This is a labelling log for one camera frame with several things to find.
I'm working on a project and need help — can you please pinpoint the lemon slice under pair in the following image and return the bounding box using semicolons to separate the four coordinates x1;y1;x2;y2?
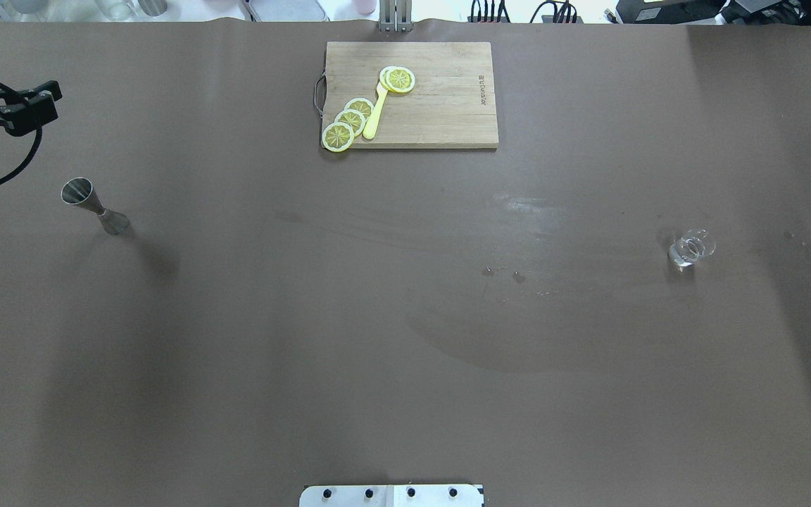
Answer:
379;66;395;91

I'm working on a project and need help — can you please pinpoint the lemon slice top of pair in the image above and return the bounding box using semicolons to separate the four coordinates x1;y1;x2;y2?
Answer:
387;66;416;94

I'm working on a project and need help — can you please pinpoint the small clear glass measuring cup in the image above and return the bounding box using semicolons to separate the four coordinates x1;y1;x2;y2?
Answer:
667;228;717;270

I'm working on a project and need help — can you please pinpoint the aluminium frame post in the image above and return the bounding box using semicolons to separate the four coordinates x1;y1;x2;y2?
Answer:
377;0;414;33

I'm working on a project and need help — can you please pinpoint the lemon slice middle of row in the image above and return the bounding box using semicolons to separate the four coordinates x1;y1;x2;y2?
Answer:
335;108;367;137

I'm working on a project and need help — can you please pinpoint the lemon slice end of row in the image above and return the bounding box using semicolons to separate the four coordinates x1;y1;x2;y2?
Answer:
320;122;356;153

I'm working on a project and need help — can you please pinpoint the steel double jigger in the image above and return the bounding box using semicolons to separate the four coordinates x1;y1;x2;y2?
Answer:
61;177;131;235

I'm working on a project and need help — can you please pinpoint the bamboo cutting board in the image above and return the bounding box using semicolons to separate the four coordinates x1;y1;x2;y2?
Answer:
321;42;499;149

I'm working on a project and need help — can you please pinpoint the yellow plastic knife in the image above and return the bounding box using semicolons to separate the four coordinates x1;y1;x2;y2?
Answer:
363;78;389;140

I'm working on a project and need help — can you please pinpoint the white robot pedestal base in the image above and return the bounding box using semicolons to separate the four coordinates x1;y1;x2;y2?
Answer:
298;484;486;506

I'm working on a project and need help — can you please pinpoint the lemon slice near knife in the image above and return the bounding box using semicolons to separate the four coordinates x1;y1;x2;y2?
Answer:
344;97;374;119

